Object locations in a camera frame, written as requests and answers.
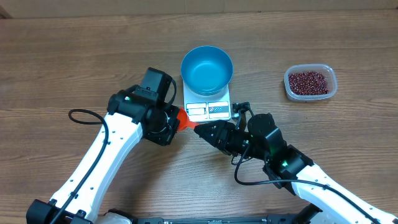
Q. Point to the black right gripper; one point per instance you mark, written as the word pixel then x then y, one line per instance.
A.
pixel 219 127

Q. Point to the clear plastic container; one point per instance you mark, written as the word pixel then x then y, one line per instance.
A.
pixel 326 70

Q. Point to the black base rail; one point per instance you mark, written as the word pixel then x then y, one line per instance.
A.
pixel 114 216

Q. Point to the white kitchen scale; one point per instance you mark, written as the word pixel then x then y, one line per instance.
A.
pixel 202 108

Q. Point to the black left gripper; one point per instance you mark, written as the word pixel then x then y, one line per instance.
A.
pixel 165 139

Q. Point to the red beans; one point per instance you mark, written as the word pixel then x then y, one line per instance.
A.
pixel 308 83

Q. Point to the red measuring scoop blue handle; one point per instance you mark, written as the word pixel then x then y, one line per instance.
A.
pixel 184 121

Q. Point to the blue bowl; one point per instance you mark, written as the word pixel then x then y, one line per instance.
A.
pixel 207 70

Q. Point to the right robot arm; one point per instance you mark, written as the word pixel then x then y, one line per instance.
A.
pixel 287 167

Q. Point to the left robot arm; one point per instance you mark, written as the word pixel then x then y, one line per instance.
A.
pixel 136 113

